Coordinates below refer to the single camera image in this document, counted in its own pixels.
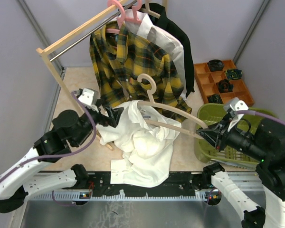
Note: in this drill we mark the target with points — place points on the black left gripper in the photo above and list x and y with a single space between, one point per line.
114 114

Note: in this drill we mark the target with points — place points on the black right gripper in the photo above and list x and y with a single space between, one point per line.
216 137

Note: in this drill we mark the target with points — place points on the yellow black plaid shirt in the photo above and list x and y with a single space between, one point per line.
118 60

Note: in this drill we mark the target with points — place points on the pink plastic hanger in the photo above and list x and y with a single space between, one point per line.
120 23

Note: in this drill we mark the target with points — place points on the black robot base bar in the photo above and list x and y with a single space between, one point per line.
179 185

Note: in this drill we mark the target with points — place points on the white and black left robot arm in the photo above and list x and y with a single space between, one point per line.
18 184

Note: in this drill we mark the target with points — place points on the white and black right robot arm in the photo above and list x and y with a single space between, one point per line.
271 172

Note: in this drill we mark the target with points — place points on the white collared shirt on rack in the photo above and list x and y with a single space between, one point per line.
162 39

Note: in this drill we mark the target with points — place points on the pink hanger on rack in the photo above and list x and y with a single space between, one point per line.
135 9

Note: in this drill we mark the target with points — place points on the beige hanger under black garment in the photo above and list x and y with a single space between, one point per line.
148 10

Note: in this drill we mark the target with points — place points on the green plastic laundry basket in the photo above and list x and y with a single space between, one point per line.
212 113

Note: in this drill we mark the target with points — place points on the dark rolled sock bottom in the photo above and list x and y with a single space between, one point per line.
215 98

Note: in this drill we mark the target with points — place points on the dark rolled sock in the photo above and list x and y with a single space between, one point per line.
224 86
215 98
215 65

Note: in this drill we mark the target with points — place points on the dark rolled sock middle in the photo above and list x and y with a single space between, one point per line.
224 86

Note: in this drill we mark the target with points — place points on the orange compartment tray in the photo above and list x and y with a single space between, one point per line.
208 83

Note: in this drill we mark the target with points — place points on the green patterned rolled sock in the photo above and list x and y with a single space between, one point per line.
234 74

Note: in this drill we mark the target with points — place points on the dark rolled sock top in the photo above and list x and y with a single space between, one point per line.
215 65

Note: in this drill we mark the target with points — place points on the wooden clothes rack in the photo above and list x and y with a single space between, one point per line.
52 52

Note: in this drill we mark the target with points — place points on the black garment on rack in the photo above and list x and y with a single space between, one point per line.
169 26

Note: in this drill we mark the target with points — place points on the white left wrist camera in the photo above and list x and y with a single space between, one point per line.
88 97

